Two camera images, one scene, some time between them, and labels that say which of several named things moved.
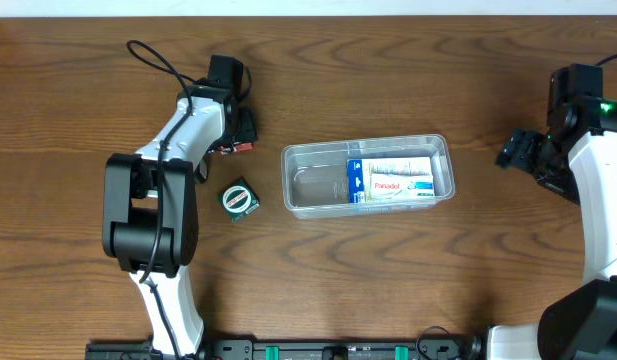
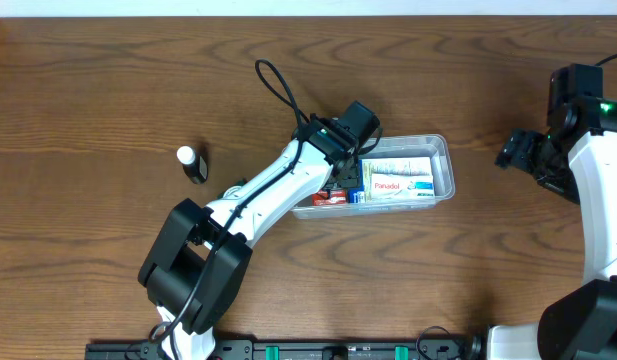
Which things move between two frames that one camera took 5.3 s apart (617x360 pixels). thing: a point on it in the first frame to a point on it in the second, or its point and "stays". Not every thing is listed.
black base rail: [287, 349] stays
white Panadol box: [402, 185] stays
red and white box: [238, 147] to [322, 198]
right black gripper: [516, 150] stays
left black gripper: [249, 127] to [355, 175]
